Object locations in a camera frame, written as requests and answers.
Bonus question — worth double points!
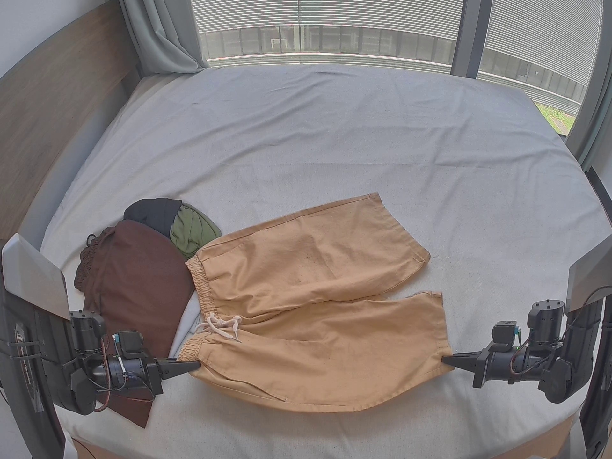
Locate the green garment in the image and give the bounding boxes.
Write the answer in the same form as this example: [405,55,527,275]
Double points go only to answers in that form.
[169,202,223,258]

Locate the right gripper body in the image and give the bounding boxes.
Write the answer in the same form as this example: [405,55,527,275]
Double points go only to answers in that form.
[471,347,527,390]

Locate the brown shorts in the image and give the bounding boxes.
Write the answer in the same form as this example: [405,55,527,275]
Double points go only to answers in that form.
[74,220,197,429]

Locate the black garment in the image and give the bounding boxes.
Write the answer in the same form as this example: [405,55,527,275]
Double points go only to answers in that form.
[123,198,183,238]

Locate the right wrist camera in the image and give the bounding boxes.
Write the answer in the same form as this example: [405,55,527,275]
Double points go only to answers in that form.
[492,321,519,351]

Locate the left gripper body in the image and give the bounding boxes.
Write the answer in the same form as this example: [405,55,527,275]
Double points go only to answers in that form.
[106,354,165,397]

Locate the tan shorts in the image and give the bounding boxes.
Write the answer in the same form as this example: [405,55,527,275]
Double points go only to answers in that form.
[184,191,454,412]

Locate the grey-green curtain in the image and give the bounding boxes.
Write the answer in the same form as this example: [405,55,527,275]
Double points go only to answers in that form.
[112,0,209,76]
[579,0,612,171]

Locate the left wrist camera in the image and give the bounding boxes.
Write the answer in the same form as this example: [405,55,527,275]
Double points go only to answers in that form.
[112,330,144,358]

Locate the window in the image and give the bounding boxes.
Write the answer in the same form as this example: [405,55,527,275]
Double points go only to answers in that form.
[184,0,604,138]

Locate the bed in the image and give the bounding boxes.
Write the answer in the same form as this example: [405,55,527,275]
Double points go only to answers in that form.
[0,0,603,459]

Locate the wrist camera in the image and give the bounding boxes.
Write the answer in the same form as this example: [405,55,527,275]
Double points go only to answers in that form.
[492,321,519,351]
[112,330,144,358]

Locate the white garment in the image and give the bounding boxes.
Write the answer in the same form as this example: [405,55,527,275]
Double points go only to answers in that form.
[167,294,205,361]

